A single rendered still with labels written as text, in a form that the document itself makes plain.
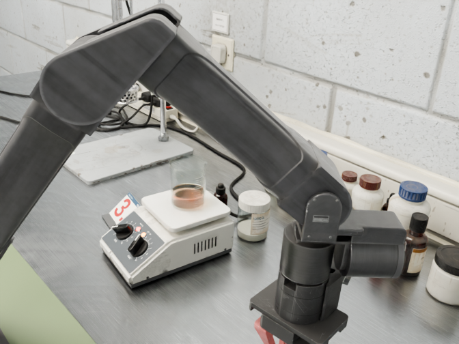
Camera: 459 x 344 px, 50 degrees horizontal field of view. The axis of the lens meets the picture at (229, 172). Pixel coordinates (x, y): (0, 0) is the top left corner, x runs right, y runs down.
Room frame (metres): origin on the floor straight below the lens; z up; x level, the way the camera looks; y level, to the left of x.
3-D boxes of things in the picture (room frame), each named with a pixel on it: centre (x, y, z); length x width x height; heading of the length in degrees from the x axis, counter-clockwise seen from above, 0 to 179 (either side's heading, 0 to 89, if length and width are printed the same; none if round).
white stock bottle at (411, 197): (0.77, -0.33, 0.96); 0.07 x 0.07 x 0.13
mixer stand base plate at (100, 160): (1.13, 0.27, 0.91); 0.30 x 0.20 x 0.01; 133
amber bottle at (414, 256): (0.70, -0.32, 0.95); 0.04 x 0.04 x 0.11
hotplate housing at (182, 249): (0.73, 0.09, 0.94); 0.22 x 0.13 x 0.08; 126
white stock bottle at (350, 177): (0.90, -0.25, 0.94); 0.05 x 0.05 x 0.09
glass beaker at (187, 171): (0.74, 0.07, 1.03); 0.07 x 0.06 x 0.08; 141
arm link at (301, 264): (0.45, -0.10, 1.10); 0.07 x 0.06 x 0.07; 93
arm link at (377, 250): (0.46, -0.13, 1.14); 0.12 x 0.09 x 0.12; 93
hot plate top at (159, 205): (0.74, 0.07, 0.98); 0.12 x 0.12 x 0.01; 36
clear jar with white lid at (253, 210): (0.79, -0.05, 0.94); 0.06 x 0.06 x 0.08
